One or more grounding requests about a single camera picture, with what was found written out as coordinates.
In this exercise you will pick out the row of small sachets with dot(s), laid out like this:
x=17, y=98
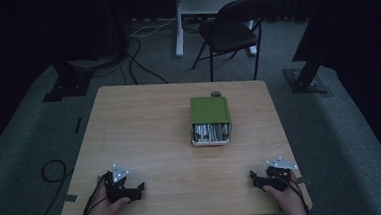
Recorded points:
x=211, y=132

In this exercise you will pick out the black folding chair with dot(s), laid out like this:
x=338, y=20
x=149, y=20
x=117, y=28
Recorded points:
x=229, y=35

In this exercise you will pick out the grey tape strip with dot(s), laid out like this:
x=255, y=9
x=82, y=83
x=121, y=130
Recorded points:
x=303, y=180
x=71, y=197

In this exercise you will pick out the green box of metal parts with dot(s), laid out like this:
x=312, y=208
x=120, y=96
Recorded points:
x=209, y=109

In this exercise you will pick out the small grey round object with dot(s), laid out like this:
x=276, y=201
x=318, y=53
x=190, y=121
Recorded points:
x=215, y=93

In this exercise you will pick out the person's right hand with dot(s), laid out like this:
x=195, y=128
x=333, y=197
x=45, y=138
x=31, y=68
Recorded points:
x=289, y=201

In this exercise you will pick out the black stand base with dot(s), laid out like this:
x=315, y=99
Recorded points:
x=305, y=80
x=67, y=85

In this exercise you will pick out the white box tray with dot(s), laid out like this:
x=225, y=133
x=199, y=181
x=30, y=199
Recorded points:
x=210, y=142

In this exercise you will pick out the person's left hand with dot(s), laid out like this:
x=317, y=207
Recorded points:
x=101, y=211

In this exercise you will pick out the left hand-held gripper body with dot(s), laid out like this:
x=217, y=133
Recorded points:
x=116, y=190

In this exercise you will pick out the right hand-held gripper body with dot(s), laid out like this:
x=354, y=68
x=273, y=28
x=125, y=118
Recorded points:
x=278, y=179

